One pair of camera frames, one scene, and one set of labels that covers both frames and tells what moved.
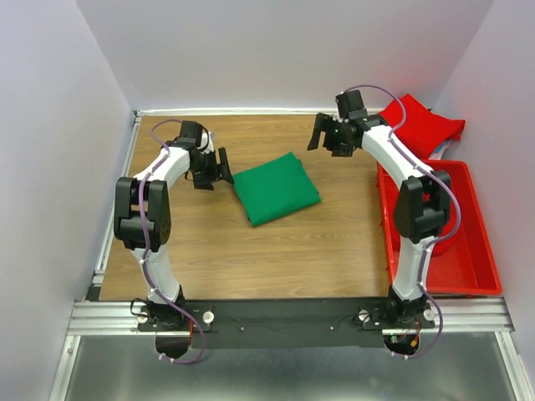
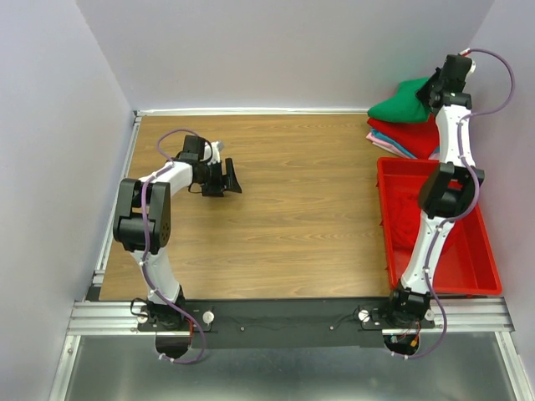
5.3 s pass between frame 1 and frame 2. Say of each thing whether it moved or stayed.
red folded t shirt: stayed
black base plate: stayed
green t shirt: moved
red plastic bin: stayed
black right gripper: moved
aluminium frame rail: stayed
